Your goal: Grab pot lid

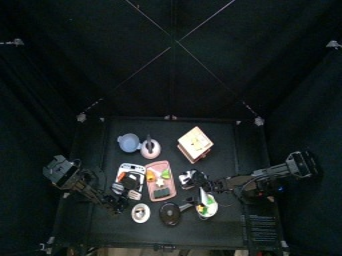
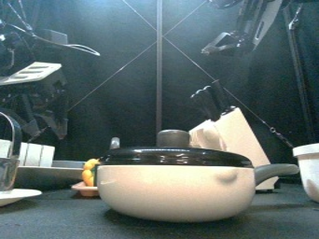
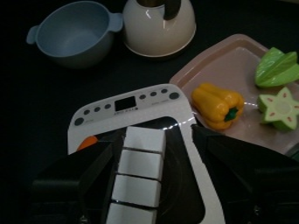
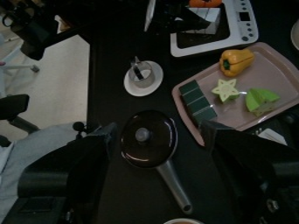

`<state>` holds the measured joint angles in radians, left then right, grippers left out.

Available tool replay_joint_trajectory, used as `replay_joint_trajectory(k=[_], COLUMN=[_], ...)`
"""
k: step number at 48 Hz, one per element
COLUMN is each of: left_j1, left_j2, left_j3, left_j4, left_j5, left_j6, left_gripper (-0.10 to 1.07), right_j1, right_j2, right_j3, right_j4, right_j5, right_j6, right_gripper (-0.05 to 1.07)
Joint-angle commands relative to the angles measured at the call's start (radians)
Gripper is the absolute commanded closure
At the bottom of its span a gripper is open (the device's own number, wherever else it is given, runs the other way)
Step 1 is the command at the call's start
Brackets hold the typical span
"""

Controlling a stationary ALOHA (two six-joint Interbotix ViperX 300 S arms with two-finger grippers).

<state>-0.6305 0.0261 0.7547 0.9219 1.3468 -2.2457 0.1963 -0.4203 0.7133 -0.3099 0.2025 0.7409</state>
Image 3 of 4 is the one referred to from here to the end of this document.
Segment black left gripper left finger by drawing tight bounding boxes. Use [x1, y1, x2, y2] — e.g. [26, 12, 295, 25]
[32, 131, 126, 224]

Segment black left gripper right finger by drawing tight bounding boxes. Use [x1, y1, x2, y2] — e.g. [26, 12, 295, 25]
[190, 123, 299, 224]

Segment blue toy pot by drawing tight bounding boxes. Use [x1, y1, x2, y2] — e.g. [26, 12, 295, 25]
[25, 0, 124, 68]

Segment orange toy food piece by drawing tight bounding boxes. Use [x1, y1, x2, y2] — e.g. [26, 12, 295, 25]
[76, 135, 98, 151]

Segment yellow toy bell pepper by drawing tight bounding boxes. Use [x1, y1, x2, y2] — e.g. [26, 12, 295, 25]
[190, 82, 245, 130]

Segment green starfruit slice with seeds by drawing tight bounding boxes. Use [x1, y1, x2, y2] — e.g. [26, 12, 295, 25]
[256, 86, 299, 132]

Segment pink plastic tray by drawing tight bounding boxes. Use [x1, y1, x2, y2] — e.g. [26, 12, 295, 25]
[169, 33, 299, 156]

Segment green toy starfruit piece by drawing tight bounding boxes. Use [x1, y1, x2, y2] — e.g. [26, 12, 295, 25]
[255, 46, 299, 89]

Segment cream toy kettle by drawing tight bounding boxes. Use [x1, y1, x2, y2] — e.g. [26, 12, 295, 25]
[121, 0, 197, 60]

